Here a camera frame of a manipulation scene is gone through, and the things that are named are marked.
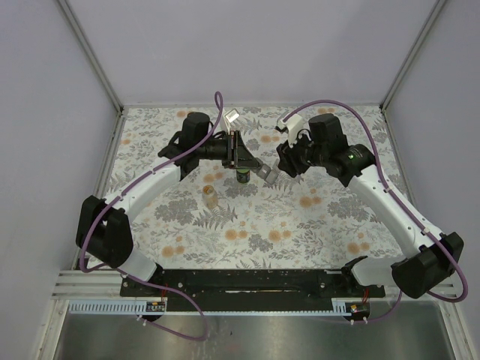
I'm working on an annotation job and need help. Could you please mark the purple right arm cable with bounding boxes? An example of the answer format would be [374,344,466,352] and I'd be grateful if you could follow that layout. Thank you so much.
[283,99,470,326]

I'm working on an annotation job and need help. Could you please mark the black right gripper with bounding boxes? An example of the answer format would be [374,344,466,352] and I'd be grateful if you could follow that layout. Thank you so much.
[276,128,328,179]

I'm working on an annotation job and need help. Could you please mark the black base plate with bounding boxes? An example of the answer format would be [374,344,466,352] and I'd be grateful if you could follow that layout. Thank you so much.
[120,269,386,309]

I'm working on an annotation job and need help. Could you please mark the aluminium corner post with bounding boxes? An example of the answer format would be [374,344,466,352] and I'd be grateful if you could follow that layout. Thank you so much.
[55,0,125,113]
[380,0,451,112]

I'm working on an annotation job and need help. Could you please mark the aluminium frame rail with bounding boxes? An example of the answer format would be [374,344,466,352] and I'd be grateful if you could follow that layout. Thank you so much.
[52,270,123,299]

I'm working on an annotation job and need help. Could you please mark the right aluminium corner post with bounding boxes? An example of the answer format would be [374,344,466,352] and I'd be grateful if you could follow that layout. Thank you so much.
[380,0,451,112]

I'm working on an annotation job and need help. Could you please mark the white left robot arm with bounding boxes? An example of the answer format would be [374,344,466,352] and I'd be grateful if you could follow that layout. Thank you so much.
[76,112,263,296]

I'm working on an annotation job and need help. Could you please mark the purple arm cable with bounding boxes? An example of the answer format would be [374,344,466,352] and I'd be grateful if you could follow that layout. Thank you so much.
[283,99,470,326]
[79,91,225,341]

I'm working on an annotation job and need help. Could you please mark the left aluminium corner post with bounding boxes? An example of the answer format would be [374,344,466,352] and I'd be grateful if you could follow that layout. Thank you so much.
[55,0,125,113]

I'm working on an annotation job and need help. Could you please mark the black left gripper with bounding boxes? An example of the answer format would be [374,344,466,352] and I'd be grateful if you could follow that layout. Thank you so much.
[197,130,262,170]

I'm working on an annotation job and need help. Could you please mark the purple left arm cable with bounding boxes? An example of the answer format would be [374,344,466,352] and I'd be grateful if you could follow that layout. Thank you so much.
[79,91,225,341]

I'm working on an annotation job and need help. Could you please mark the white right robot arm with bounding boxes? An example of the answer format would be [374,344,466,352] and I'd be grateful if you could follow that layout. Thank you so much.
[276,114,464,299]

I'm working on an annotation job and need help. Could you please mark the green pill bottle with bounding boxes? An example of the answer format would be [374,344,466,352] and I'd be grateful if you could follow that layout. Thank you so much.
[235,169,251,184]

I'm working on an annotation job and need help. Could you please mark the grey weekly pill organizer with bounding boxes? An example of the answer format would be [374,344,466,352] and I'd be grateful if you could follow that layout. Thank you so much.
[256,160,280,186]

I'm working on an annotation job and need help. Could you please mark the white cable duct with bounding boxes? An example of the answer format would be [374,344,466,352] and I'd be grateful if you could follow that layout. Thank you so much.
[68,298,352,317]

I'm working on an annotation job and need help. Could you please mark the clear pill bottle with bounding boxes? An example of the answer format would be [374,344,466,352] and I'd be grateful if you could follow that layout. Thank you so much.
[202,185,218,210]

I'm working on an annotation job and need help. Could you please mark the floral table mat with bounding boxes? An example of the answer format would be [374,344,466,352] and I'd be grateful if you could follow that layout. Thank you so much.
[106,106,407,269]

